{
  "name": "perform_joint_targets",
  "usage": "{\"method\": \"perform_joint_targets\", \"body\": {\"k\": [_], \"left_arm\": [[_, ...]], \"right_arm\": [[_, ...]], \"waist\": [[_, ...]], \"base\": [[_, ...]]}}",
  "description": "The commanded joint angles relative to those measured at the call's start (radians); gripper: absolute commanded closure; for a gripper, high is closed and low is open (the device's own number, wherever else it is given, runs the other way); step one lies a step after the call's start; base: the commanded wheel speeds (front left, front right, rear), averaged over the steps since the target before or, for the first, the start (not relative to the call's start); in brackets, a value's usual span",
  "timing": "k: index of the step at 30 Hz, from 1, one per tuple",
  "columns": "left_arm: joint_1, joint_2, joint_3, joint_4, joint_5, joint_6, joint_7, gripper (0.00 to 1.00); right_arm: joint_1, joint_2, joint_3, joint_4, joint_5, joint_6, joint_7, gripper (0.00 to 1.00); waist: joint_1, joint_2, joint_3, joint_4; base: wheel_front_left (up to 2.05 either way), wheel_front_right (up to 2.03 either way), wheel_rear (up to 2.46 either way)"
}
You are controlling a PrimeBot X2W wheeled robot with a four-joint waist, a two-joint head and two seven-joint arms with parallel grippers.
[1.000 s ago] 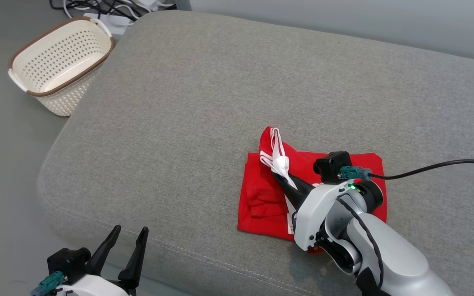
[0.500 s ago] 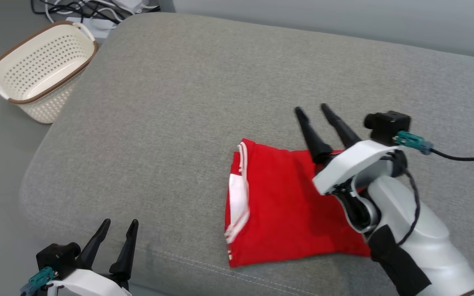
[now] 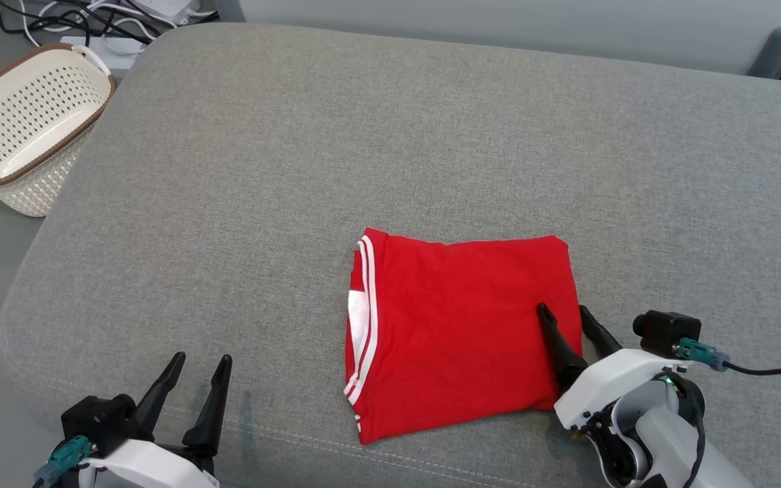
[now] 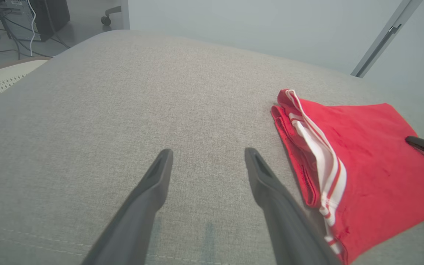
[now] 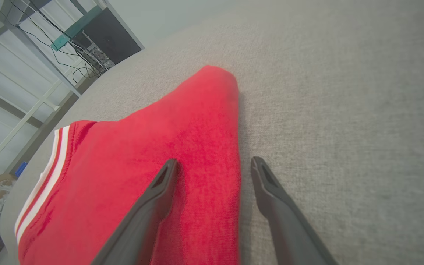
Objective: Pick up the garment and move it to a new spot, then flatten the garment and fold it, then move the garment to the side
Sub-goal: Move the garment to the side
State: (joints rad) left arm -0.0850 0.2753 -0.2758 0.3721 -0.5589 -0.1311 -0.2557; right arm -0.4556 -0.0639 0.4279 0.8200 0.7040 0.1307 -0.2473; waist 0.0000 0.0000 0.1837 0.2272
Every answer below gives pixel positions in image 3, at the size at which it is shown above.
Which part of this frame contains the right teal plug black cable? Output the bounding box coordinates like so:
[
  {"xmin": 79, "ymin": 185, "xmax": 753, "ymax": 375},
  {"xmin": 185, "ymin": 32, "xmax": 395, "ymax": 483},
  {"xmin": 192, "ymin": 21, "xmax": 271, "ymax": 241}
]
[{"xmin": 675, "ymin": 338, "xmax": 781, "ymax": 375}]

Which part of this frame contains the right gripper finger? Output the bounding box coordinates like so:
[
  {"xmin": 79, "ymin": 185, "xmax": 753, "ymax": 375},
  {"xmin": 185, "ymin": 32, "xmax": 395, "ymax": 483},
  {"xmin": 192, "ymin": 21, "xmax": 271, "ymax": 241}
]
[
  {"xmin": 536, "ymin": 302, "xmax": 589, "ymax": 392},
  {"xmin": 579, "ymin": 305, "xmax": 623, "ymax": 358}
]

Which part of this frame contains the cream perforated laundry basket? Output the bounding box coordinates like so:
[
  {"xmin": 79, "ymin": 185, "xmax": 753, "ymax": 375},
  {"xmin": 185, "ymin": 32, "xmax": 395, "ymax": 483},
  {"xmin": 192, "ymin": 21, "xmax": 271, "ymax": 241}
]
[{"xmin": 0, "ymin": 43, "xmax": 118, "ymax": 218}]

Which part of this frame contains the left teal plug black cable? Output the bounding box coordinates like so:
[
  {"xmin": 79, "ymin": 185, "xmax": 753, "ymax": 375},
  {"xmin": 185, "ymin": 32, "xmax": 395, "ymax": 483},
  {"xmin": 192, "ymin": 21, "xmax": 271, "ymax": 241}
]
[{"xmin": 33, "ymin": 436, "xmax": 96, "ymax": 488}]

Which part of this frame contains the white flat floor box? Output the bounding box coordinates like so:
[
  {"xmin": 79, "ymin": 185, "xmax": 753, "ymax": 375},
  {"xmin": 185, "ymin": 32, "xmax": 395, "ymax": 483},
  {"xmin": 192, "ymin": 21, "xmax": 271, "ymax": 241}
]
[{"xmin": 62, "ymin": 34, "xmax": 148, "ymax": 70}]

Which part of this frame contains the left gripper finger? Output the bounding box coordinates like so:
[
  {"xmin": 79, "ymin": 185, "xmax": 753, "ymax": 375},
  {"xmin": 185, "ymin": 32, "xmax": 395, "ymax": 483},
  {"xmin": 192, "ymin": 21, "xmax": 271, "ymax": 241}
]
[
  {"xmin": 134, "ymin": 351, "xmax": 186, "ymax": 441},
  {"xmin": 182, "ymin": 354, "xmax": 233, "ymax": 456}
]

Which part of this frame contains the grey fabric sofa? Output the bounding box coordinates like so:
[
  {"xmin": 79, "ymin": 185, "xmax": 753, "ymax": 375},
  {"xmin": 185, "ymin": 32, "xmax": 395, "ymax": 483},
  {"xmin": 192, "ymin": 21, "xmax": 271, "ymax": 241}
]
[{"xmin": 0, "ymin": 22, "xmax": 781, "ymax": 488}]

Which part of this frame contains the teal plug black cable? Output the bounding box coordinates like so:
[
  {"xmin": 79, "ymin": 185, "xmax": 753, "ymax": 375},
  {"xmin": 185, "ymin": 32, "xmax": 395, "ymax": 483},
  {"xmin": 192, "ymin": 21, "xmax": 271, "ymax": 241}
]
[
  {"xmin": 33, "ymin": 436, "xmax": 96, "ymax": 488},
  {"xmin": 675, "ymin": 338, "xmax": 781, "ymax": 375}
]

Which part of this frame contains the braided black cable right arm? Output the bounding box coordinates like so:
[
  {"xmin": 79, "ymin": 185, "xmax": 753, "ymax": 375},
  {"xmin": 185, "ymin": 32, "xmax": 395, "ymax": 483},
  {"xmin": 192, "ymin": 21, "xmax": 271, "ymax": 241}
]
[{"xmin": 685, "ymin": 386, "xmax": 707, "ymax": 488}]

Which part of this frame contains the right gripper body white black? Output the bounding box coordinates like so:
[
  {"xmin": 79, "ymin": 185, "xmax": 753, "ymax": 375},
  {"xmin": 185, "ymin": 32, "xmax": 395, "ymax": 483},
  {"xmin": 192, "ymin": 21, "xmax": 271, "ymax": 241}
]
[{"xmin": 553, "ymin": 348, "xmax": 693, "ymax": 431}]

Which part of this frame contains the black floor cable bundle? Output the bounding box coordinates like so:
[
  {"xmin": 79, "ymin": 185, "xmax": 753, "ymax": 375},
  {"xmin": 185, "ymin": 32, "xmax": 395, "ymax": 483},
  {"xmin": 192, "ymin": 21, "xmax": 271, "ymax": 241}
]
[{"xmin": 0, "ymin": 0, "xmax": 218, "ymax": 55}]

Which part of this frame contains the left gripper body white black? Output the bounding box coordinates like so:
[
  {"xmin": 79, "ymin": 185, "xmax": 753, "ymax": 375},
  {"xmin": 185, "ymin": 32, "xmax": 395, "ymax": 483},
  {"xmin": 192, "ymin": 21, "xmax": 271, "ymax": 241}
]
[{"xmin": 77, "ymin": 437, "xmax": 220, "ymax": 488}]

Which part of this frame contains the red garment with white stripes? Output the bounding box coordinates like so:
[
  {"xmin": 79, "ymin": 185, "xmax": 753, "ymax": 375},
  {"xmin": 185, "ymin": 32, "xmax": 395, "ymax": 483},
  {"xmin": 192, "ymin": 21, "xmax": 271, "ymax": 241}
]
[{"xmin": 344, "ymin": 228, "xmax": 582, "ymax": 445}]

